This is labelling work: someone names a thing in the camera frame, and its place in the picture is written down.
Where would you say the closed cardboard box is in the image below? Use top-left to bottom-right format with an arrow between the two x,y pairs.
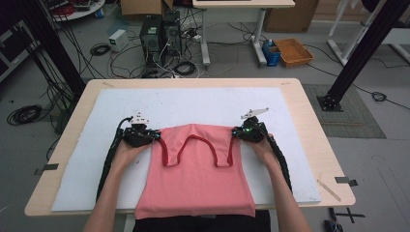
264,0 -> 320,34

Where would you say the right gripper black sleeved cable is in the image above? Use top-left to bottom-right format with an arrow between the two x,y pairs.
257,123 -> 293,193

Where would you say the pink tank top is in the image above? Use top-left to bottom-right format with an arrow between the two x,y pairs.
134,123 -> 256,220

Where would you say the person's black clothing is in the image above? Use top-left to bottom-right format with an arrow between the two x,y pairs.
132,210 -> 272,232

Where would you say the blue box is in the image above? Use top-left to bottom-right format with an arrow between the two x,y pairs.
261,39 -> 282,68

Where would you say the large coiled black cable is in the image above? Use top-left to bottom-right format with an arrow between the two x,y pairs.
6,103 -> 44,127

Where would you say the gripper black sleeved cable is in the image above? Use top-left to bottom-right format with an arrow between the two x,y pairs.
257,123 -> 293,193
95,116 -> 133,203

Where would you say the black tape strip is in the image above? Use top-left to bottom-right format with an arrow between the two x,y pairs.
334,176 -> 359,188
33,162 -> 60,177

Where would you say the white desk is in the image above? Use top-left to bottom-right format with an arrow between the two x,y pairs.
191,0 -> 296,69

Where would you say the left gripper black sleeved cable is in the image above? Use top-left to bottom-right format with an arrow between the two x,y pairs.
95,116 -> 133,203

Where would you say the white table mat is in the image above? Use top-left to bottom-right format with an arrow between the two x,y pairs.
51,86 -> 322,214

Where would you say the grey metal rack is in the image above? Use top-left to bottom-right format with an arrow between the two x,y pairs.
0,18 -> 41,82

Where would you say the black metal stand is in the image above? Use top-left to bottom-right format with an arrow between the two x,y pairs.
13,0 -> 87,99
316,0 -> 410,113

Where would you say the white metal stand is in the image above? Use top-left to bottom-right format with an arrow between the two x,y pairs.
327,0 -> 410,68

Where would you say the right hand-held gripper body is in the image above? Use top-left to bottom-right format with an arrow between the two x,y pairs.
240,107 -> 270,144

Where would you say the thin wooden stick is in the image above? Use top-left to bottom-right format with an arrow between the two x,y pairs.
316,179 -> 342,203

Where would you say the white power supply box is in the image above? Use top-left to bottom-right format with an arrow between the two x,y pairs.
108,28 -> 130,53

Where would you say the black computer tower green label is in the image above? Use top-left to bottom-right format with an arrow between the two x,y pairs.
139,14 -> 163,70

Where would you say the round white table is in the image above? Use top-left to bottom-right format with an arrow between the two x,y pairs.
42,0 -> 106,23

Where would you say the person's left hand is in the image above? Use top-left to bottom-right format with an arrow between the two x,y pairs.
110,139 -> 153,172

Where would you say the person's right hand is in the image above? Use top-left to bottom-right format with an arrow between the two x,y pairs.
246,132 -> 279,167

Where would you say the thin black floor cable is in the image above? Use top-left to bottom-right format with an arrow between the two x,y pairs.
352,83 -> 410,111

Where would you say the small coiled black cable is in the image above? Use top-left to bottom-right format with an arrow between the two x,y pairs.
89,43 -> 112,57

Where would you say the wooden tray on floor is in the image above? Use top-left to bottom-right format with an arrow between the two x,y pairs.
274,38 -> 315,69

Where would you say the open cardboard box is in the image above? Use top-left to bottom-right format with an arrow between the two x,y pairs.
120,0 -> 175,21

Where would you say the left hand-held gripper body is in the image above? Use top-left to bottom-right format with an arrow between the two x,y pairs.
122,111 -> 155,149

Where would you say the grey floor mat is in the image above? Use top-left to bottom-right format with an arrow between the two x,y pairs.
302,84 -> 387,140

